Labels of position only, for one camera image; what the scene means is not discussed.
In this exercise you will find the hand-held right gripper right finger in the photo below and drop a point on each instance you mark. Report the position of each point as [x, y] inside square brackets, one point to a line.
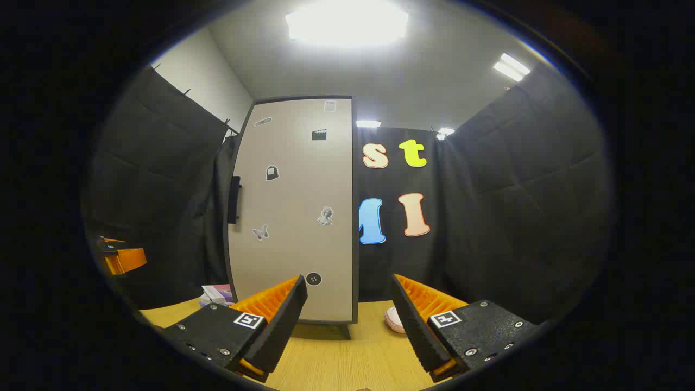
[415, 331]

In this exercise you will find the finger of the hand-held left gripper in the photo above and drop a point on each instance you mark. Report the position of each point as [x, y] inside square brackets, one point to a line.
[127, 260]

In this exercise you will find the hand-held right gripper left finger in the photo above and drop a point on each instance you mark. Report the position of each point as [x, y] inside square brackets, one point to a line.
[282, 326]

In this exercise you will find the beige cabinet door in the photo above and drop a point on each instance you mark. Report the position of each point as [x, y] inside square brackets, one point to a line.
[293, 244]

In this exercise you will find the pink plush toy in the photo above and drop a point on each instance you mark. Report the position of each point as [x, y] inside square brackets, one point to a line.
[393, 321]

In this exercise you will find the black backdrop cloth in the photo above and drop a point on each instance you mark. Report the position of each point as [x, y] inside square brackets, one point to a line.
[516, 217]

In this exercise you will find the small ceiling light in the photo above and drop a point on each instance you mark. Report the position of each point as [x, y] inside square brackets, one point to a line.
[368, 124]
[445, 132]

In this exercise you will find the twin strip ceiling light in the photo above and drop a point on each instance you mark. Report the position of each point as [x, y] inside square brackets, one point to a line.
[511, 67]

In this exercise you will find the large ceiling light panel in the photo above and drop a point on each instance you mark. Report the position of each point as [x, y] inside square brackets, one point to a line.
[347, 21]

